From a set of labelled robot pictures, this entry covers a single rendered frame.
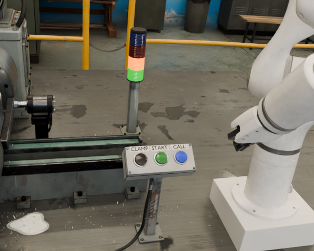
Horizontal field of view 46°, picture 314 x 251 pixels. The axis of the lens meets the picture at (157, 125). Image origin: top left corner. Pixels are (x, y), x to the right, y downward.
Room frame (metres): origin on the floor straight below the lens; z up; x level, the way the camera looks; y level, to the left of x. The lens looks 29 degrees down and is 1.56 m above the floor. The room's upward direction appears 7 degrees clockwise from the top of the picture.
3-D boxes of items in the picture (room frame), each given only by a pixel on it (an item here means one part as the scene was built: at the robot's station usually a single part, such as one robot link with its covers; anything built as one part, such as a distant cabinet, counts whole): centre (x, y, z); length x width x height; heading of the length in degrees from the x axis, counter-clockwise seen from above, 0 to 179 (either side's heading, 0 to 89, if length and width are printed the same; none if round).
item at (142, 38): (1.30, 0.10, 1.19); 0.06 x 0.06 x 0.04
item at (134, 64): (1.30, 0.10, 1.10); 0.06 x 0.06 x 0.04
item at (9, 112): (0.91, 0.42, 1.01); 0.26 x 0.04 x 0.03; 18
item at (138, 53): (1.30, 0.10, 1.14); 0.06 x 0.06 x 0.04
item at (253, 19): (5.72, -1.74, 0.21); 1.40 x 0.33 x 0.43; 104
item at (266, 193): (0.87, -0.33, 0.97); 0.19 x 0.19 x 0.18
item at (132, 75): (1.30, 0.10, 1.05); 0.06 x 0.06 x 0.04
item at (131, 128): (1.30, 0.10, 1.01); 0.08 x 0.08 x 0.42; 18
